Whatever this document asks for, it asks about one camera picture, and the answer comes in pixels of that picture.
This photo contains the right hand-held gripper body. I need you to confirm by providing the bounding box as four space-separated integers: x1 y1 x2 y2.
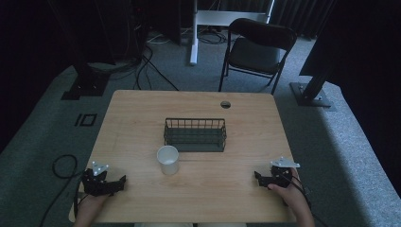
268 156 302 189

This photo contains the black floor cables bundle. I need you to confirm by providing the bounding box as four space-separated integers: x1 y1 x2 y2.
131 29 181 93

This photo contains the black stand with base plate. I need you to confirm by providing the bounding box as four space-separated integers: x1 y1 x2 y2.
60 0 112 101
288 0 338 113

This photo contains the black folding chair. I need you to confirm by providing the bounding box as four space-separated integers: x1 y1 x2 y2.
218 17 298 96

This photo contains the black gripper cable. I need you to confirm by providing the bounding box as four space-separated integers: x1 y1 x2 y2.
278 171 330 227

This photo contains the dark curtain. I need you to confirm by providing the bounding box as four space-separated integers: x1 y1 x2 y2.
270 0 338 41

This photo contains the white cup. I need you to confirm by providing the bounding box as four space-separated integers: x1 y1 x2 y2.
156 145 181 176

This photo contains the black looped floor cable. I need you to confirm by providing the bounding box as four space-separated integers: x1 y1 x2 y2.
38 153 85 227

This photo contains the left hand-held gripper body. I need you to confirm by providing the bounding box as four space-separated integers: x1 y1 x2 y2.
81 161 115 198

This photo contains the person's right hand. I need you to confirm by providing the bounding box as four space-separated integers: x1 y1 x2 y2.
267 167 306 213

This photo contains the black wire basket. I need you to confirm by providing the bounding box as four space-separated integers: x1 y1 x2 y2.
163 117 228 153

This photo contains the white desk frame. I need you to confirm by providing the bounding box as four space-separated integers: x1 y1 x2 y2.
188 0 276 67

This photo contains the person's left hand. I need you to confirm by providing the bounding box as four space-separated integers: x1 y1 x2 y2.
75 192 112 221

